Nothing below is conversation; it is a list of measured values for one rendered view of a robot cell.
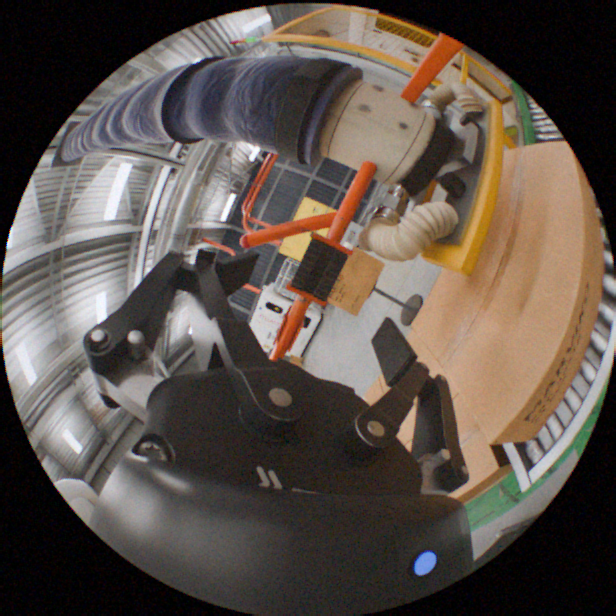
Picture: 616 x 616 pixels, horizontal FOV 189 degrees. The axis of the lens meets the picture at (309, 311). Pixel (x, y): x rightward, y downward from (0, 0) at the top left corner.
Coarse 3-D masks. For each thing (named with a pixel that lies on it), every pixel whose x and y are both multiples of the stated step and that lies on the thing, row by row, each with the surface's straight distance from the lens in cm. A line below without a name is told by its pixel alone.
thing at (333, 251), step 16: (320, 240) 27; (304, 256) 27; (320, 256) 27; (336, 256) 27; (304, 272) 27; (320, 272) 28; (336, 272) 27; (288, 288) 28; (304, 288) 28; (320, 288) 27; (320, 304) 29
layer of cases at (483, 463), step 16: (416, 336) 126; (416, 352) 120; (432, 368) 106; (384, 384) 136; (368, 400) 146; (416, 400) 107; (464, 416) 86; (400, 432) 110; (464, 432) 84; (480, 432) 80; (464, 448) 83; (480, 448) 79; (496, 448) 82; (480, 464) 78; (496, 464) 76; (480, 480) 78; (496, 480) 115; (464, 496) 93
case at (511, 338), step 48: (528, 192) 51; (576, 192) 46; (528, 240) 43; (576, 240) 39; (432, 288) 58; (480, 288) 45; (528, 288) 38; (576, 288) 35; (432, 336) 49; (480, 336) 40; (528, 336) 34; (576, 336) 43; (480, 384) 36; (528, 384) 32; (528, 432) 53
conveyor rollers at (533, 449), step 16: (528, 96) 204; (544, 112) 177; (544, 128) 154; (592, 192) 106; (608, 240) 93; (608, 256) 87; (608, 288) 82; (608, 320) 78; (592, 336) 75; (592, 368) 72; (576, 400) 71; (560, 432) 70; (528, 448) 72
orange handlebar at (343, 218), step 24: (432, 48) 26; (456, 48) 25; (432, 72) 28; (408, 96) 32; (360, 168) 31; (360, 192) 29; (336, 216) 29; (336, 240) 28; (288, 312) 33; (288, 336) 32
